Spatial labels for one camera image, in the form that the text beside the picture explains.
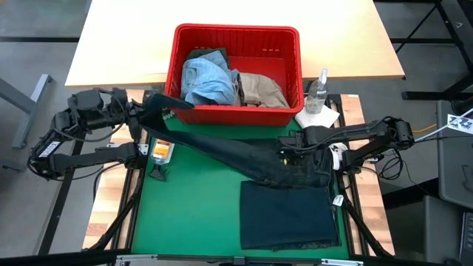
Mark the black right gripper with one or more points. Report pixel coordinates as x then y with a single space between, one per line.
293 147

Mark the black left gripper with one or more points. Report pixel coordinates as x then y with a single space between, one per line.
135 120

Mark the dark blue jeans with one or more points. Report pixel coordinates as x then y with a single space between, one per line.
288 214

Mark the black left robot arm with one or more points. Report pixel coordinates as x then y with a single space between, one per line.
85 159

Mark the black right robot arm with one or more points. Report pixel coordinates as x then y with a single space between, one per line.
354 133

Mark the red plastic laundry basket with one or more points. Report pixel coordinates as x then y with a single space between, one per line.
240 118

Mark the white cloth tote bag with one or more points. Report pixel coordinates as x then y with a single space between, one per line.
318 117

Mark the wipes packet with orange label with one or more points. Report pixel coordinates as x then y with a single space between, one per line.
162 149

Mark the clear plastic spray bottle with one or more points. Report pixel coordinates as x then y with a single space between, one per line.
316 94

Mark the beige trousers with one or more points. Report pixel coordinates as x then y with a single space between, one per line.
264 92

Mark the light wood table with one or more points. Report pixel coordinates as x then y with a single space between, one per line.
129 44

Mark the light blue denim garment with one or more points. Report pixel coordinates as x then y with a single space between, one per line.
207 79

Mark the dark green garment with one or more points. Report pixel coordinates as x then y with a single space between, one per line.
205 52

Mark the grey metal table leg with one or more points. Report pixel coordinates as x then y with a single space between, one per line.
31 111

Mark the black table base bar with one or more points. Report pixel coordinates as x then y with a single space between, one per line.
55 218

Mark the grey plastic case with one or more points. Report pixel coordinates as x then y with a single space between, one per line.
456 177

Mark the white printed tag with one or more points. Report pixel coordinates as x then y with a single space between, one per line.
460 123

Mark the black metal rig frame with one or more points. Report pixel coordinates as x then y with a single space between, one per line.
127 221

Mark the black metal desk frame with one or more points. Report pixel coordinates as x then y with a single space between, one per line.
425 40

